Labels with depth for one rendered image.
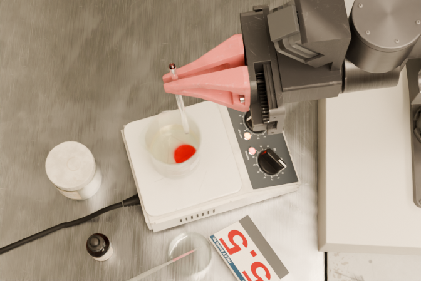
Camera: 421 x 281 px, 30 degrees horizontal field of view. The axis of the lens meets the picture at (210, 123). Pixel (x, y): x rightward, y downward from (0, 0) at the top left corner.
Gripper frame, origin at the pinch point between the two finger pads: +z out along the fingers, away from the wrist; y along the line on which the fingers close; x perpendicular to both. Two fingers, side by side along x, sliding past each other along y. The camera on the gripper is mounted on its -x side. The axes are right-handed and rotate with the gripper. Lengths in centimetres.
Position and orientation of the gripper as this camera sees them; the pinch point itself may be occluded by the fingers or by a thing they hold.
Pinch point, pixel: (173, 82)
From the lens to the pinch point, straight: 69.7
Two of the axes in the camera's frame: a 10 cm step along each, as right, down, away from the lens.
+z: -9.9, 1.3, 0.0
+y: 1.2, 9.5, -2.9
